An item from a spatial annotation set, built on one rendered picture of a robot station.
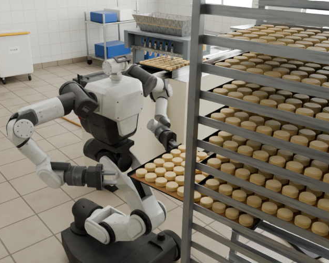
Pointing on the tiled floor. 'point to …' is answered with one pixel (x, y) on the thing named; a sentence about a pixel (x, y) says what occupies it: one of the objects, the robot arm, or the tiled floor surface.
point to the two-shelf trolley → (105, 35)
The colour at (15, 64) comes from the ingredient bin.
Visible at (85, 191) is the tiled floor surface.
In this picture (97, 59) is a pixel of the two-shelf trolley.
